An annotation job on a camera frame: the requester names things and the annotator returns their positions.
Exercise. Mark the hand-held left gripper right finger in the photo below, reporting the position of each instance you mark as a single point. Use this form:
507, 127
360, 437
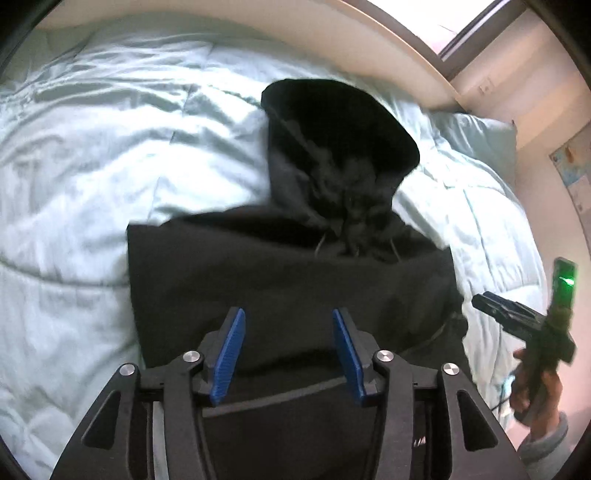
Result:
347, 360

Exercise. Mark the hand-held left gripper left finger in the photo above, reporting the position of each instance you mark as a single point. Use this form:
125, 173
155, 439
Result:
227, 360

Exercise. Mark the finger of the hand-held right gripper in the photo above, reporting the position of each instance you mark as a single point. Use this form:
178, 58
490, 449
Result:
501, 310

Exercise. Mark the black hoodie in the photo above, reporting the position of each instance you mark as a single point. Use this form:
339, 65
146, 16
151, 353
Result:
295, 258

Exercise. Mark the person's right forearm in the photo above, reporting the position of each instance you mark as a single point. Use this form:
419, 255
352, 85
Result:
545, 447

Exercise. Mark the person's right hand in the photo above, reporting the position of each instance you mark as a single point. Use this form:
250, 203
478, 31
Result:
540, 397

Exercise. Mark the light blue pillow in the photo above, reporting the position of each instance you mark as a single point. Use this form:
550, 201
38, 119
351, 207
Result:
480, 143

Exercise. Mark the light blue comforter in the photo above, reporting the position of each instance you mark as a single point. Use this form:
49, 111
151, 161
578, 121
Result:
115, 152

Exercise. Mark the window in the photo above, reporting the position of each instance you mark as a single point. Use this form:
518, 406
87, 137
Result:
443, 27

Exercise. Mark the wooden bed headboard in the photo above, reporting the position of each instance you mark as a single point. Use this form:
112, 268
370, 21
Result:
360, 41

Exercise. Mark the wall poster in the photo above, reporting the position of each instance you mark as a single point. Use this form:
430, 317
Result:
572, 175

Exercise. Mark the wall light switch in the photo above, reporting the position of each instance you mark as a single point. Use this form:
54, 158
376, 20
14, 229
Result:
485, 86

